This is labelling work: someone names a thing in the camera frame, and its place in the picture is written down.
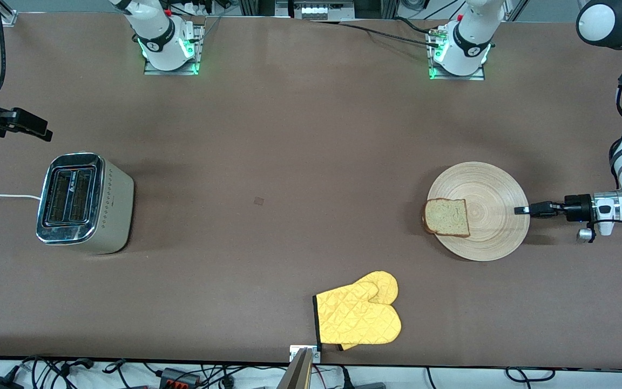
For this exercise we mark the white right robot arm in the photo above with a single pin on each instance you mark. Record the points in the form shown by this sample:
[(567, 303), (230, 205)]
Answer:
[(155, 33)]

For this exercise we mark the silver two-slot toaster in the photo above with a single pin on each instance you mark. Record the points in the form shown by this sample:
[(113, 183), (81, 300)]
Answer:
[(111, 208)]

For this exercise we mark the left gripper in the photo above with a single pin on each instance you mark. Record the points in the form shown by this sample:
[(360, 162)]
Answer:
[(576, 207)]

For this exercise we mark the slice of bread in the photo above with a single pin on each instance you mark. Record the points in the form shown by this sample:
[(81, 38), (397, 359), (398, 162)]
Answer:
[(446, 217)]

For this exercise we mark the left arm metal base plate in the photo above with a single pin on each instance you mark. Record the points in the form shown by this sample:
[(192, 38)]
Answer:
[(459, 77)]

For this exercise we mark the black power adapter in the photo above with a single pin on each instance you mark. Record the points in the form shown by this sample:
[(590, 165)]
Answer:
[(0, 384)]

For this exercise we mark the yellow quilted oven mitt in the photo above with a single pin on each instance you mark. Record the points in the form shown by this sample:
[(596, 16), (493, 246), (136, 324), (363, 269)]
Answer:
[(357, 321), (385, 283)]

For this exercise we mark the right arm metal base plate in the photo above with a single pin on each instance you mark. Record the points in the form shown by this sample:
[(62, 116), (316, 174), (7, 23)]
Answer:
[(173, 70)]

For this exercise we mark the wooden camera mount bar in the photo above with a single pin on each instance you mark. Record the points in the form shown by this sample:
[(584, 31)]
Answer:
[(296, 375)]

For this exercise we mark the metal table corner bracket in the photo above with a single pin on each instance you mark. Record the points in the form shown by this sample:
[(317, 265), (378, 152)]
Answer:
[(8, 18)]

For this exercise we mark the round wooden plate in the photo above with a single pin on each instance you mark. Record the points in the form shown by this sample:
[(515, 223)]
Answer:
[(492, 227)]

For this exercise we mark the aluminium frame with white device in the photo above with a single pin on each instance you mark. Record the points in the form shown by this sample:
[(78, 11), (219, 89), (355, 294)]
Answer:
[(316, 9)]

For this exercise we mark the black box with orange connectors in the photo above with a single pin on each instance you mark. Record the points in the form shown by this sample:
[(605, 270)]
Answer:
[(178, 378)]

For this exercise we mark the white mount bracket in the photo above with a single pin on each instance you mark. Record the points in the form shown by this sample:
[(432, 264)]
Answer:
[(316, 355)]

